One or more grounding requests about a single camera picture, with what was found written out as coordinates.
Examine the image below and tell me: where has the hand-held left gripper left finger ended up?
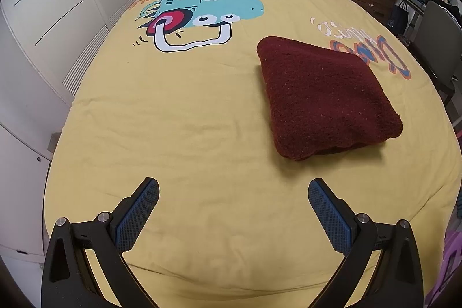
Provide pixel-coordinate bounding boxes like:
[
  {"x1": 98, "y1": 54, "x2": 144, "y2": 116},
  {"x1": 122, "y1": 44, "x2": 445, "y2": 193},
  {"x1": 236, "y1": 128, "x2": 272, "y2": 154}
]
[{"x1": 41, "y1": 177, "x2": 161, "y2": 308}]

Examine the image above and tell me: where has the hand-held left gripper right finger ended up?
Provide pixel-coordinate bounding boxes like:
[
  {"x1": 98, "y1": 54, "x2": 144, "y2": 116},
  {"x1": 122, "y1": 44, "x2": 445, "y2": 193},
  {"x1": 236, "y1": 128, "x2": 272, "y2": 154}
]
[{"x1": 308, "y1": 178, "x2": 423, "y2": 308}]

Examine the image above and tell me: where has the dark red fleece blanket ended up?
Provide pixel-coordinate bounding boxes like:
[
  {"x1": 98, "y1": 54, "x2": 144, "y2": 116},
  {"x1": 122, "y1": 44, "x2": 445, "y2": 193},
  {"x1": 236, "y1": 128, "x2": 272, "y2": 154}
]
[{"x1": 256, "y1": 36, "x2": 403, "y2": 162}]

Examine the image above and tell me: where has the yellow printed bed blanket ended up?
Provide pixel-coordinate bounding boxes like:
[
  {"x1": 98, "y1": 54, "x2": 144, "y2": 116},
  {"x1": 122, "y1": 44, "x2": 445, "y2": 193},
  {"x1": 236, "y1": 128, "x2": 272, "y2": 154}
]
[{"x1": 43, "y1": 0, "x2": 462, "y2": 308}]

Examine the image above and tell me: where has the purple plastic stool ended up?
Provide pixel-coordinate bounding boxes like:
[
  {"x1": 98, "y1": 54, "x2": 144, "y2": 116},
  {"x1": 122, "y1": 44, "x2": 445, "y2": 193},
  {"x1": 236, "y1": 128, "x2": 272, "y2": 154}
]
[{"x1": 424, "y1": 228, "x2": 460, "y2": 308}]

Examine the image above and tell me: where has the dark paper bag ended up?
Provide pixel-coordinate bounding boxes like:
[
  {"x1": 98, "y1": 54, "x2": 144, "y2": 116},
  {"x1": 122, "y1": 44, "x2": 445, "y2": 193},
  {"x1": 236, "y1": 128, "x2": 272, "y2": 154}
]
[{"x1": 388, "y1": 3, "x2": 411, "y2": 39}]

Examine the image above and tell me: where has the grey chair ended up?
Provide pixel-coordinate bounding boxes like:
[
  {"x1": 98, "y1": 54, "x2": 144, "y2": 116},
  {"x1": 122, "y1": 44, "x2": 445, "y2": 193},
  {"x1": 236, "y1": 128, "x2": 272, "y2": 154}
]
[{"x1": 411, "y1": 0, "x2": 462, "y2": 107}]

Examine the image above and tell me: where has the white wardrobe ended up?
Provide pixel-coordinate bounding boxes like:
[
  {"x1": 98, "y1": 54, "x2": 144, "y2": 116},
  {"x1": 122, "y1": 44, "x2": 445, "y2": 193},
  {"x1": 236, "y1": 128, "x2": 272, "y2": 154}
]
[{"x1": 0, "y1": 0, "x2": 146, "y2": 260}]

